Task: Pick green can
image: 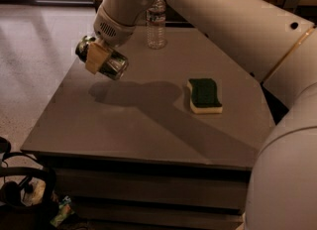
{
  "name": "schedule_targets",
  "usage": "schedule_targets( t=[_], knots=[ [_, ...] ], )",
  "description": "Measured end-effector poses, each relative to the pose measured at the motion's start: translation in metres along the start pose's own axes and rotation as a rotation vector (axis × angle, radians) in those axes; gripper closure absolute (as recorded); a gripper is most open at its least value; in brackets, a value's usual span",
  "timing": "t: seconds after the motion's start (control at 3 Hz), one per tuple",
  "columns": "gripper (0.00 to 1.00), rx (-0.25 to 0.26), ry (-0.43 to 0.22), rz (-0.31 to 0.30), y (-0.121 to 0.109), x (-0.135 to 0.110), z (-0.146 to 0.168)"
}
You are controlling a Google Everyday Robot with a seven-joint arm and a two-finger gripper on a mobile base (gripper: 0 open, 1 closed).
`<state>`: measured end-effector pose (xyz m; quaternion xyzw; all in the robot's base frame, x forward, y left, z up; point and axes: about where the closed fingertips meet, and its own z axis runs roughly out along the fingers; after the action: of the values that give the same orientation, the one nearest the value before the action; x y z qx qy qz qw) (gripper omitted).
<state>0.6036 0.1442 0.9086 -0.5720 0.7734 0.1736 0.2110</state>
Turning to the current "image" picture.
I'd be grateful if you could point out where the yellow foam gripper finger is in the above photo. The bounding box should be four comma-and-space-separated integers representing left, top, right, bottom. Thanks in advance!
85, 43, 111, 74

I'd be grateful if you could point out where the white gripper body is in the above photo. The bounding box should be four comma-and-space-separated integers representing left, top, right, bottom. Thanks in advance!
93, 7, 136, 47

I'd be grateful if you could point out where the green soda can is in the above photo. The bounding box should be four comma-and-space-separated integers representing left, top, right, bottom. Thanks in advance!
75, 36, 129, 80

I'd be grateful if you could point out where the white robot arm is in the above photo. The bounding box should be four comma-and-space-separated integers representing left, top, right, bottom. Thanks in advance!
94, 0, 317, 230

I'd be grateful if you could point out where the clear plastic water bottle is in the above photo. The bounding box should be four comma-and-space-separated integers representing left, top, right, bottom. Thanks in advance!
146, 0, 166, 50

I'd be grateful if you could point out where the grey drawer cabinet table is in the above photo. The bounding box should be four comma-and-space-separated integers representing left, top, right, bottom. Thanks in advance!
23, 28, 273, 230

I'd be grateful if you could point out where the green and yellow sponge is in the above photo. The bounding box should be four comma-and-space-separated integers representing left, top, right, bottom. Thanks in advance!
187, 78, 223, 114

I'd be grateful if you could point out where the green snack packet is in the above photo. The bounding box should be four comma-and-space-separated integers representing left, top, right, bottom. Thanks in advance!
51, 196, 74, 228

